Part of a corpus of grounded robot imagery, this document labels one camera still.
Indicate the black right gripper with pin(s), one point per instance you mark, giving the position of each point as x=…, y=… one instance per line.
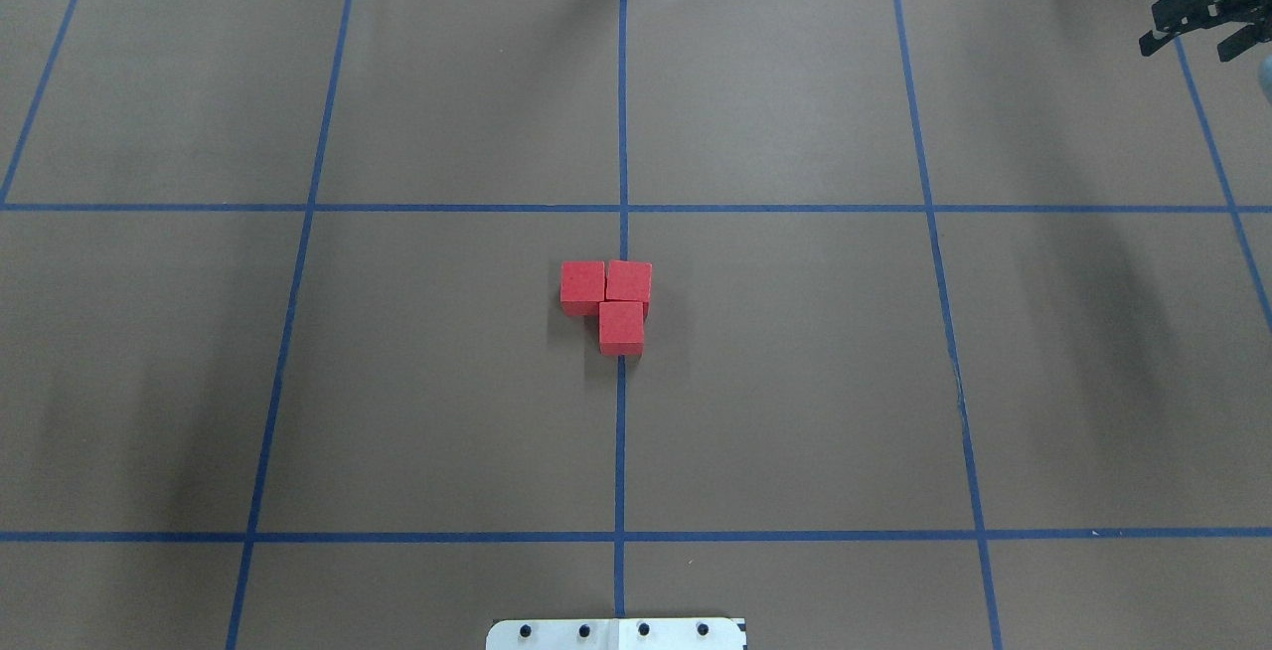
x=1214, y=6

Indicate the red block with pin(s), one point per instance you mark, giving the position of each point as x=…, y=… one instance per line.
x=629, y=281
x=582, y=287

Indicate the white metal plate bottom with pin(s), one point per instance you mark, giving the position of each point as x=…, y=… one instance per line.
x=619, y=633

